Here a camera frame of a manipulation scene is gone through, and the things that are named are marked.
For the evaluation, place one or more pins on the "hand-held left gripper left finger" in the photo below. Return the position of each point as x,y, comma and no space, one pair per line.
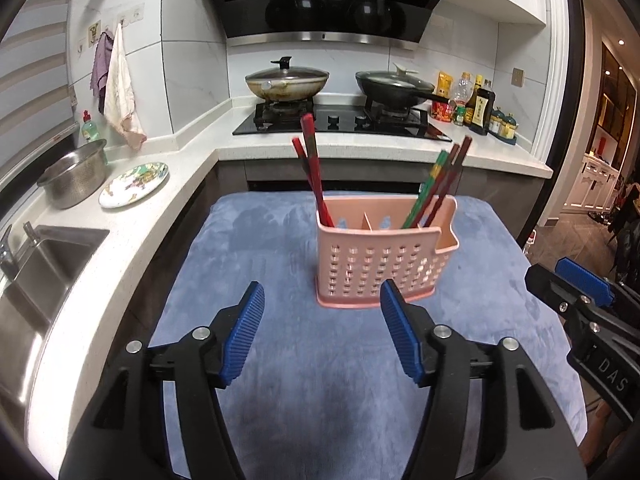
245,335

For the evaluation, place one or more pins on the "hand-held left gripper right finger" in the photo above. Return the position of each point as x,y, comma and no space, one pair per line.
400,340

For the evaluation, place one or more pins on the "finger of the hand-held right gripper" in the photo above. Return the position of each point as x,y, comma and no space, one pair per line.
550,287
585,282

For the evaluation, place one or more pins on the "pink perforated utensil holder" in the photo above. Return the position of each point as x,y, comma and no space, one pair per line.
380,265

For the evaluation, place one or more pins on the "green chopstick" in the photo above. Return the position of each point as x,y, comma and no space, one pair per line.
425,185

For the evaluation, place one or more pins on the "red chopstick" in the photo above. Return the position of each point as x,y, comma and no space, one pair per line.
440,180
312,160
312,185

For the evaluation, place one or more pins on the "person's right forearm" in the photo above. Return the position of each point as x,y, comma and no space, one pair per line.
600,435

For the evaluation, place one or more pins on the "small white red container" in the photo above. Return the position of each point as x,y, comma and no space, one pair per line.
528,241

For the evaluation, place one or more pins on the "blue plush mat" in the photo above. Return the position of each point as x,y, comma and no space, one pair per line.
280,240

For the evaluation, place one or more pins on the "white sideboard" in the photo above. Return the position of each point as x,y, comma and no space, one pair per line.
595,180

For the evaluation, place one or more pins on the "dark brown chopstick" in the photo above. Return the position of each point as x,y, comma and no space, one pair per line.
455,170

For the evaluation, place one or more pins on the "grey base cabinet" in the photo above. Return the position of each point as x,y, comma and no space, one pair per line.
280,175

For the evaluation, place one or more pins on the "row of spice jars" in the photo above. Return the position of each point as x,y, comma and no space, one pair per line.
502,127

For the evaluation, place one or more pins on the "wooden display shelf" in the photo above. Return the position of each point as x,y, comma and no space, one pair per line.
620,100

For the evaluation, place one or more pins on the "patterned plate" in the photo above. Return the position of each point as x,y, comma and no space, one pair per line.
132,185

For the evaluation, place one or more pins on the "large dark sauce bottle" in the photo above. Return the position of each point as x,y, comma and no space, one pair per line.
482,110

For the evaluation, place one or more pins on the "small green-cap jar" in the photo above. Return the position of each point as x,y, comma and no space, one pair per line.
460,116

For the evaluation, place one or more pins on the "red seasoning container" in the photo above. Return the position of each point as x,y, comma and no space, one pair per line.
441,111

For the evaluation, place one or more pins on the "steel sink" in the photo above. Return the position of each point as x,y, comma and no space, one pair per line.
45,270

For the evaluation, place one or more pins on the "clear oil bottle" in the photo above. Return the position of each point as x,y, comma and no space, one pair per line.
462,90

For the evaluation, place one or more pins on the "black glass gas hob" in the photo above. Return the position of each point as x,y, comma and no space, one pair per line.
300,126

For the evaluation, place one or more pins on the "yellow-cap bottle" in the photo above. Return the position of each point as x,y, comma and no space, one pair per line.
478,82

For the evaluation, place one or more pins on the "yellow seasoning packet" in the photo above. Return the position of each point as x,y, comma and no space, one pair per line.
444,86

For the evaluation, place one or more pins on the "steel colander bowl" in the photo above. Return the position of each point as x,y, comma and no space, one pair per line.
75,180

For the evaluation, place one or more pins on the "steel faucet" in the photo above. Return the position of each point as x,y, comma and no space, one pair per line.
22,245

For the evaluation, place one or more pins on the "black frying pan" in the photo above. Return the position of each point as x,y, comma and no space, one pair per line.
395,94

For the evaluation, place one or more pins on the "steel wok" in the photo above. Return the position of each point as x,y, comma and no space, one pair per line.
285,91

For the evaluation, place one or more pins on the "green dish soap bottle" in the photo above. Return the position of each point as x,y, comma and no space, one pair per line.
90,129

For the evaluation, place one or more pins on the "white kitchen utensil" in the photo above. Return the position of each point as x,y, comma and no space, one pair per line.
404,70

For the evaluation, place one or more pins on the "glass wok lid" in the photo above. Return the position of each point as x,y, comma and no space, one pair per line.
287,76

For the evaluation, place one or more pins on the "cream towel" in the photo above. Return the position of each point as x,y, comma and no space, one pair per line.
120,90

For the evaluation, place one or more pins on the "purple cloth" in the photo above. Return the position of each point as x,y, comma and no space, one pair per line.
101,70

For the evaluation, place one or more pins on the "black range hood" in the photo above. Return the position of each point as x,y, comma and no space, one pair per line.
325,10

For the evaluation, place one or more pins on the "white window blinds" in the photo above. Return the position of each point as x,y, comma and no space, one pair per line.
30,60

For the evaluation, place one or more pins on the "bronze wall switch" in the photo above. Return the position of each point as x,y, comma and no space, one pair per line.
518,77

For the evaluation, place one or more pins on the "white door frame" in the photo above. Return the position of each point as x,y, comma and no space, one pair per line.
555,60

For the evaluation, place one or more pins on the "sticker wall hook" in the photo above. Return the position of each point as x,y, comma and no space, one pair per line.
95,33

